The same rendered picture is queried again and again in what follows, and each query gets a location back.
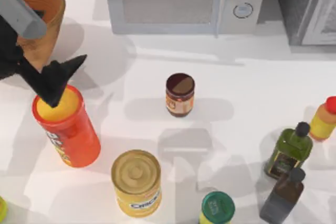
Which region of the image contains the red can with yellow lid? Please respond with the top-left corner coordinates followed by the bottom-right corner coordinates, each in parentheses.
top-left (31, 84), bottom-right (102, 168)

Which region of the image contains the brown wooden basket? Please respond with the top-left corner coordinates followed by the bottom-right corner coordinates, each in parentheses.
top-left (0, 0), bottom-right (66, 70)

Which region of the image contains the brown jar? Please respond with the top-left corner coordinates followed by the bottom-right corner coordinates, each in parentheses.
top-left (165, 72), bottom-right (196, 118)

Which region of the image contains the yellow-green round object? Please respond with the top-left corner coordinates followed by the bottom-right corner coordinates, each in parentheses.
top-left (0, 196), bottom-right (8, 218)

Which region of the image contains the pale microwave oven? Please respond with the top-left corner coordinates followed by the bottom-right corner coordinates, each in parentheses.
top-left (102, 0), bottom-right (269, 38)

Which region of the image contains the microwave knob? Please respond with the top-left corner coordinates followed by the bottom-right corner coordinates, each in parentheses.
top-left (233, 2), bottom-right (255, 19)

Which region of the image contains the yellow can with green lid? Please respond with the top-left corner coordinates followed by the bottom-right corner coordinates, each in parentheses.
top-left (198, 191), bottom-right (236, 224)

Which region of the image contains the grey cabinet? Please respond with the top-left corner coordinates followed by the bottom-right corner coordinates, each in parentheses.
top-left (271, 0), bottom-right (336, 47)

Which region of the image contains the green bottle with black cap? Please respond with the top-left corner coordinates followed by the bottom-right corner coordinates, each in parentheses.
top-left (263, 121), bottom-right (314, 180)

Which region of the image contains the dark brown bottle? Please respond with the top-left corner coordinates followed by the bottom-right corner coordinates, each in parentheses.
top-left (259, 167), bottom-right (307, 224)

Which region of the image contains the yellow bottle with red cap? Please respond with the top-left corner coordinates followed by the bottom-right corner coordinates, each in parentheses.
top-left (309, 96), bottom-right (336, 142)

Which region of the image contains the microwave door handle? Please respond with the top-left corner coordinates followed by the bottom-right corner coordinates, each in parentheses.
top-left (214, 0), bottom-right (227, 38)

